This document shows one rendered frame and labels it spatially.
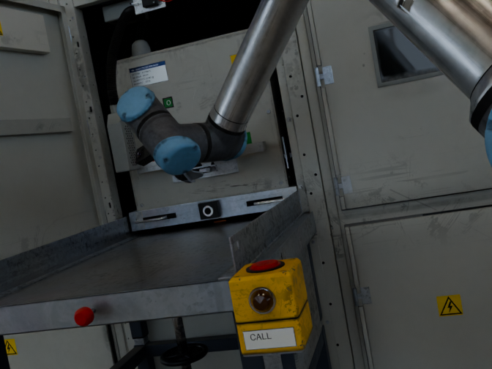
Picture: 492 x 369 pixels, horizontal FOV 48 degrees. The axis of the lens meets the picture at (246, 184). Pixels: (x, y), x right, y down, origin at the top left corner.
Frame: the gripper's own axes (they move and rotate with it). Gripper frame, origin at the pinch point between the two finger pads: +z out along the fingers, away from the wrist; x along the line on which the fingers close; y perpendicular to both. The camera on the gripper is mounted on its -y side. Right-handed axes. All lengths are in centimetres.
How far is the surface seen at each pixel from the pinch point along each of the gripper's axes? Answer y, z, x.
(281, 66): 28.5, -3.0, 26.5
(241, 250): 27, -39, -38
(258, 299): 37, -64, -54
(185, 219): -9.3, 18.6, -5.4
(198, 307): 19, -39, -48
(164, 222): -16.4, 18.6, -5.5
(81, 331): -49, 29, -34
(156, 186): -17.3, 13.9, 5.0
